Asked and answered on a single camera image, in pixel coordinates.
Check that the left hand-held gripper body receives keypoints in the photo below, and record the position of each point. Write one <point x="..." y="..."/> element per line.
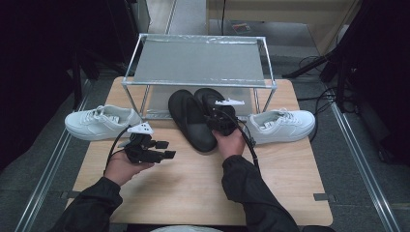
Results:
<point x="141" y="151"/>

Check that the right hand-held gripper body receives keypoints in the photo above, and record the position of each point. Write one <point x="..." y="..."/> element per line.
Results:
<point x="222" y="121"/>

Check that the black slipper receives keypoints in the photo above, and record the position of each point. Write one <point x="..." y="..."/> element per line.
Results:
<point x="208" y="96"/>
<point x="190" y="122"/>

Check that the white sneaker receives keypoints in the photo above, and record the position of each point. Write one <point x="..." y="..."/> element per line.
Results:
<point x="103" y="127"/>
<point x="283" y="127"/>

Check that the metal shoe rack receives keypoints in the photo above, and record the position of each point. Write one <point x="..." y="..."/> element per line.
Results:
<point x="199" y="61"/>

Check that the person's right hand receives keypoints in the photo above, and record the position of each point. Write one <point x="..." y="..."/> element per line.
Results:
<point x="232" y="145"/>

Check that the person's left hand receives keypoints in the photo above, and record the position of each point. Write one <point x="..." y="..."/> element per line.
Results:
<point x="121" y="169"/>

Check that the person's light clothing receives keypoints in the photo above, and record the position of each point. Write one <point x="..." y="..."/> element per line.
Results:
<point x="185" y="229"/>

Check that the grey tape piece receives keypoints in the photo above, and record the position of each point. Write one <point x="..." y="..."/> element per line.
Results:
<point x="74" y="194"/>
<point x="322" y="197"/>

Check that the black stand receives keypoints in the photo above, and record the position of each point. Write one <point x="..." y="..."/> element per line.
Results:
<point x="76" y="87"/>
<point x="306" y="67"/>

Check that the red label booklet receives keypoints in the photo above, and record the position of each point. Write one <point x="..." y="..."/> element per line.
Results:
<point x="241" y="28"/>

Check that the wooden cabinet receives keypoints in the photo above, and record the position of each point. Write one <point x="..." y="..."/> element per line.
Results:
<point x="283" y="13"/>

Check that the dark curtain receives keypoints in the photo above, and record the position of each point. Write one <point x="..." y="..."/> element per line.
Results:
<point x="386" y="64"/>
<point x="32" y="64"/>

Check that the metal floor rail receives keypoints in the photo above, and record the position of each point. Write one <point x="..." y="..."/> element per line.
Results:
<point x="170" y="16"/>
<point x="364" y="167"/>
<point x="42" y="193"/>

